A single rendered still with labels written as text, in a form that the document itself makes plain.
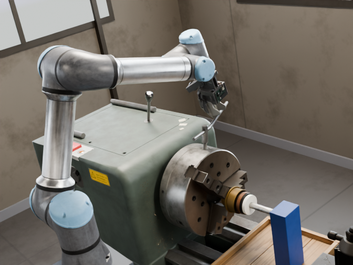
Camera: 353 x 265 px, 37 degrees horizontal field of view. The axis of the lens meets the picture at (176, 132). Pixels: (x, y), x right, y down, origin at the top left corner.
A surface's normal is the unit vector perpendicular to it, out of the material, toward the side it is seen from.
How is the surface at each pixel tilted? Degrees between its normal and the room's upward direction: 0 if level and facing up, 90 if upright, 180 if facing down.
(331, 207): 0
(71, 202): 7
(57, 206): 7
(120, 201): 90
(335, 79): 90
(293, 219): 90
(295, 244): 90
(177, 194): 67
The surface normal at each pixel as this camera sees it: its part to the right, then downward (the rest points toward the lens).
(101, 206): -0.69, 0.40
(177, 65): 0.57, -0.20
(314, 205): -0.17, -0.90
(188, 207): 0.71, 0.17
